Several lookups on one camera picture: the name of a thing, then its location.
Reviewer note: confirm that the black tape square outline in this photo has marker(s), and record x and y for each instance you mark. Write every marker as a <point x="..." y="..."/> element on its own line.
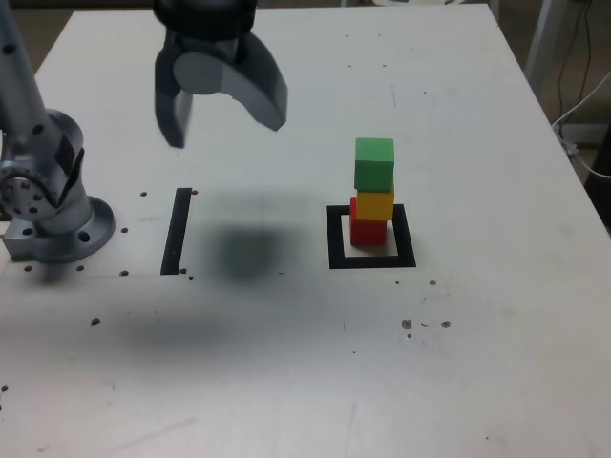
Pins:
<point x="334" y="238"/>

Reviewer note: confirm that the white metal frame leg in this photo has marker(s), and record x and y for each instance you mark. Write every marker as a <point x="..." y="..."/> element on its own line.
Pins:
<point x="541" y="43"/>

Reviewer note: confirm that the yellow cube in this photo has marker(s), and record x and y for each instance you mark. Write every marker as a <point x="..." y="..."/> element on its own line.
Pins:
<point x="377" y="206"/>

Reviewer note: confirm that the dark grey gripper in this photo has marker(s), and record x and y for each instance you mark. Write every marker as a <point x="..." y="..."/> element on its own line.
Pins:
<point x="205" y="43"/>

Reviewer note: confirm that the black tape strip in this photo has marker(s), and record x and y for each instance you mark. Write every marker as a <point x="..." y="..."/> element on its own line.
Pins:
<point x="175" y="234"/>

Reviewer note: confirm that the green cube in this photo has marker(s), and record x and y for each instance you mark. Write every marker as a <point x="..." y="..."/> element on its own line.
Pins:
<point x="374" y="164"/>

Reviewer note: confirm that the red cube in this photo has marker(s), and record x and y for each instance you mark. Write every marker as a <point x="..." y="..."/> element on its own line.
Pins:
<point x="365" y="234"/>

